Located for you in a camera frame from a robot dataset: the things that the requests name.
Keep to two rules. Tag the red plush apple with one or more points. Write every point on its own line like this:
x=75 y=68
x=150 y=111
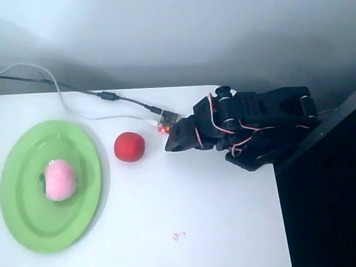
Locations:
x=129 y=147

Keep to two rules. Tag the green oval plastic plate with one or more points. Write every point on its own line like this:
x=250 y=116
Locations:
x=30 y=217

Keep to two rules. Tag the black so-100 robot arm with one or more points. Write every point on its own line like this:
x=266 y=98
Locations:
x=258 y=111

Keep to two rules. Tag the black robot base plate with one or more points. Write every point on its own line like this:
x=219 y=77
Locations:
x=250 y=161

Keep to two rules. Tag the pink plush peach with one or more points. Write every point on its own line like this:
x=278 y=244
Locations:
x=59 y=180

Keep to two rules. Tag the black furniture panel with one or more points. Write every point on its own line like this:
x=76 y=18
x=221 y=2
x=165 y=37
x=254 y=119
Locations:
x=320 y=200

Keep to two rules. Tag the small controller circuit board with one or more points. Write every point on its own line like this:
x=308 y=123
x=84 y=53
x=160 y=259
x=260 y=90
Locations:
x=167 y=119

